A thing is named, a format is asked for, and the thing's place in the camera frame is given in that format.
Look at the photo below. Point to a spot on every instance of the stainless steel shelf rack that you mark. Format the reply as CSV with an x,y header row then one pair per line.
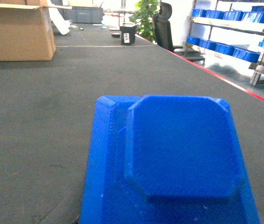
x,y
239,26

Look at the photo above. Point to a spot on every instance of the black box with white label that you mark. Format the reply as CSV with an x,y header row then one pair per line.
x,y
128,32

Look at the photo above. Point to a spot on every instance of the black office chair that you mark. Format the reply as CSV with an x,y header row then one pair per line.
x,y
163,34

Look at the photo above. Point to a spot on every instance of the green potted plant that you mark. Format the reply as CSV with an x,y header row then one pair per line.
x,y
143,18

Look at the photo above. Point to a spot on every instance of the white foam piece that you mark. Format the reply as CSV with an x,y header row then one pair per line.
x,y
59,21

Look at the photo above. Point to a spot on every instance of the large cardboard box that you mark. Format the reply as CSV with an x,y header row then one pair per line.
x,y
26,32

